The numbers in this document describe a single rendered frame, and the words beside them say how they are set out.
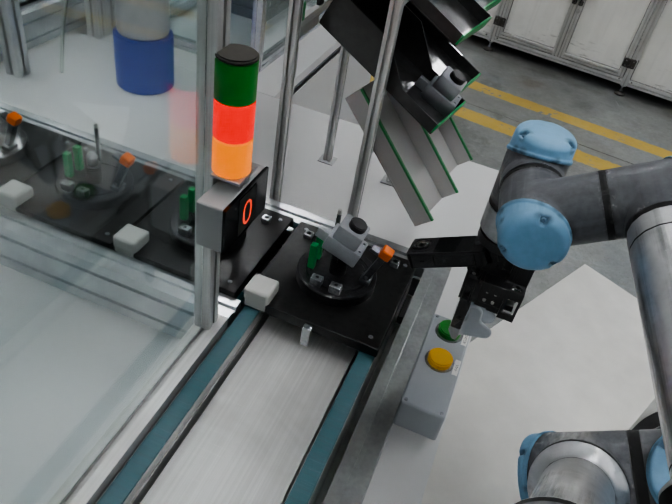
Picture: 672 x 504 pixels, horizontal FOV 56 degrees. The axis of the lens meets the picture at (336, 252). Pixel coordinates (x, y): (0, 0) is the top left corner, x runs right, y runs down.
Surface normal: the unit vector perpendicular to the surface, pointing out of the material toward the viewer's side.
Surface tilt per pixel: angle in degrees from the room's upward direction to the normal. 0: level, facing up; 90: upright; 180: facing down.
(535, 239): 90
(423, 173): 45
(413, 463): 0
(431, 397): 0
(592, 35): 90
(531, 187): 30
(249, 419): 0
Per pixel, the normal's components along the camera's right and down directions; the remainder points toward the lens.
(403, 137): 0.70, -0.23
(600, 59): -0.47, 0.51
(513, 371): 0.15, -0.76
